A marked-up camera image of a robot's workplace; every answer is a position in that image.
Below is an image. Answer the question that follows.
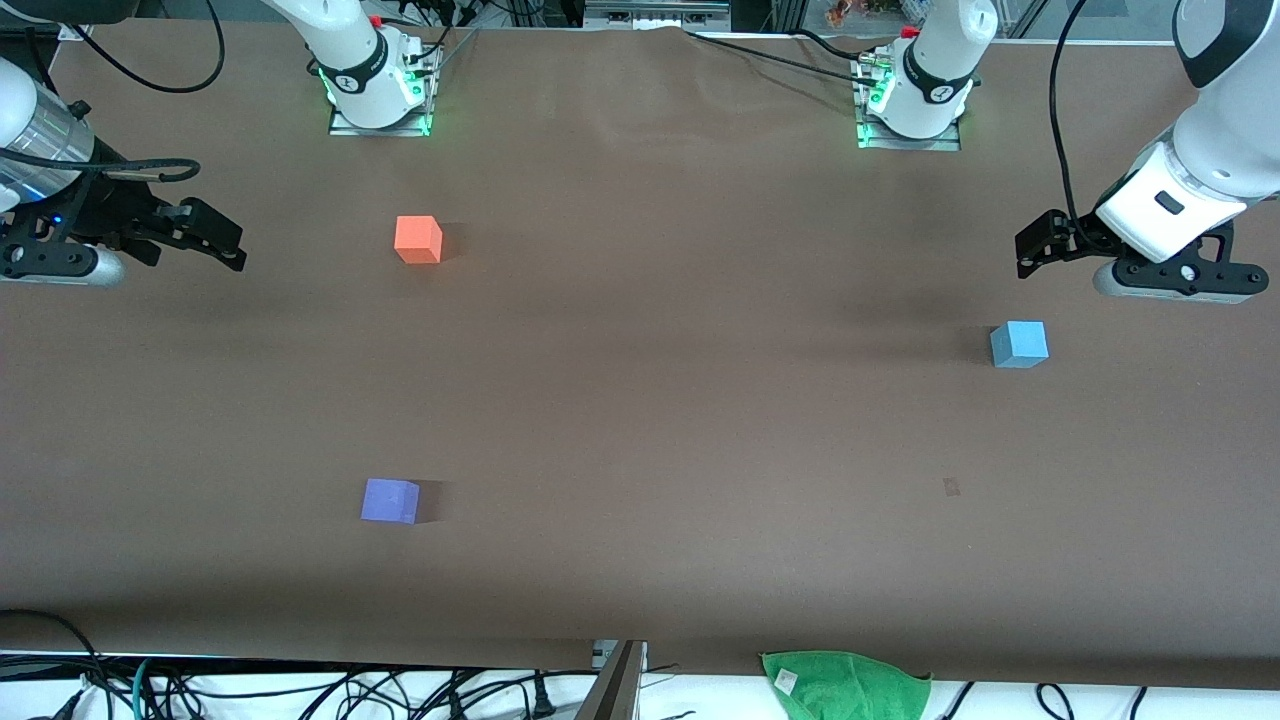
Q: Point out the blue foam block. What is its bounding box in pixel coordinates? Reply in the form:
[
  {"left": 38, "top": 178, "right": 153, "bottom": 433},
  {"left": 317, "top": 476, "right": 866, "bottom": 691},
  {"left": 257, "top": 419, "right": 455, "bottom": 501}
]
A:
[{"left": 990, "top": 321, "right": 1050, "bottom": 369}]

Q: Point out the purple foam block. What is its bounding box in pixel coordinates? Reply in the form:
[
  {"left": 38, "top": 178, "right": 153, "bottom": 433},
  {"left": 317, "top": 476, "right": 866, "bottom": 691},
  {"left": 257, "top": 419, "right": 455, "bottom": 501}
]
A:
[{"left": 360, "top": 478, "right": 422, "bottom": 525}]

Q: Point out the green cloth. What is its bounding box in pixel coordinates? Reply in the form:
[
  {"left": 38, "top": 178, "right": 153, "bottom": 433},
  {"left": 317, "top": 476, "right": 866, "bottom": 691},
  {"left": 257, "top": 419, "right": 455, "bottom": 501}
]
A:
[{"left": 760, "top": 650, "right": 933, "bottom": 720}]

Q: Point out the black table cable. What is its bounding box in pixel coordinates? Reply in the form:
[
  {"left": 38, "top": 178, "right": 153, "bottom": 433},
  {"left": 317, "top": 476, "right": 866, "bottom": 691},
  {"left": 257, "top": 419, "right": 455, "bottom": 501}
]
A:
[{"left": 683, "top": 28, "right": 881, "bottom": 89}]

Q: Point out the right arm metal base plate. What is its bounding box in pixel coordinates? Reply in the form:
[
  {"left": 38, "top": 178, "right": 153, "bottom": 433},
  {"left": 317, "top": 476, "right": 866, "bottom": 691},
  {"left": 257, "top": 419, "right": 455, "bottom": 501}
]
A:
[{"left": 328, "top": 42, "right": 435, "bottom": 137}]

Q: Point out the brown table cover sheet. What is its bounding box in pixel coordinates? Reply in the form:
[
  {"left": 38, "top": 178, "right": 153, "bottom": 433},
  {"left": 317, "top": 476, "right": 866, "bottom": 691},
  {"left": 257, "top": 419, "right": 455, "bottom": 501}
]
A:
[{"left": 0, "top": 20, "right": 1280, "bottom": 691}]

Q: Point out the orange foam block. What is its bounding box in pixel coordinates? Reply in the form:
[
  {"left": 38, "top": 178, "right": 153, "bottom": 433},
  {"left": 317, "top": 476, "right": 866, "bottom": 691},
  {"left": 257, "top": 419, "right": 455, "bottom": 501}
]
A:
[{"left": 394, "top": 215, "right": 444, "bottom": 266}]

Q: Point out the grey metal bar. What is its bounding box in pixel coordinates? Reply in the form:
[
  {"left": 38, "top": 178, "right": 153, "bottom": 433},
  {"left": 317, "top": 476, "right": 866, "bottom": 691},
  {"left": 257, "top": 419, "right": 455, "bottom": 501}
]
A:
[{"left": 578, "top": 640, "right": 647, "bottom": 720}]

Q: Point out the thick black floor cable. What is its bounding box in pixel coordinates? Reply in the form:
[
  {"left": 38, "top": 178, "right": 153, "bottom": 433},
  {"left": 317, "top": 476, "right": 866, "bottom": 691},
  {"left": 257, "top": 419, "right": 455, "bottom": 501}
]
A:
[{"left": 0, "top": 609, "right": 109, "bottom": 720}]

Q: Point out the aluminium frame rail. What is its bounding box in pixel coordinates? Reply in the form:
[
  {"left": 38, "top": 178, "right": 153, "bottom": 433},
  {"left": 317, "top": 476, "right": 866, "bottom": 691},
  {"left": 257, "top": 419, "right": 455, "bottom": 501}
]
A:
[{"left": 583, "top": 0, "right": 732, "bottom": 30}]

